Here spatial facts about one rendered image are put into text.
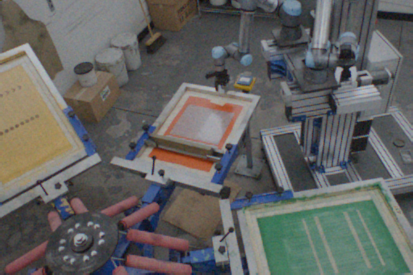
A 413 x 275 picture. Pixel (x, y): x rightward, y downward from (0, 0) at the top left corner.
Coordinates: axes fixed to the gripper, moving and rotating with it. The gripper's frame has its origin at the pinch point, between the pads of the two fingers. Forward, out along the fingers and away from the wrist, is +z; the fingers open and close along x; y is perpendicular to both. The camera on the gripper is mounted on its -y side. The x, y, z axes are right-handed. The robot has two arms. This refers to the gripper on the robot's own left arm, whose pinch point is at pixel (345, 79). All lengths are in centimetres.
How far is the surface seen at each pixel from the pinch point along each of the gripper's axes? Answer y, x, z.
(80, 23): 55, 274, -184
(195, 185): 54, 76, 19
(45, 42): 43, 275, -129
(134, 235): 34, 85, 62
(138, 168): 49, 111, 13
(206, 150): 53, 77, -6
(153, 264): 41, 75, 71
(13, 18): 7, 273, -108
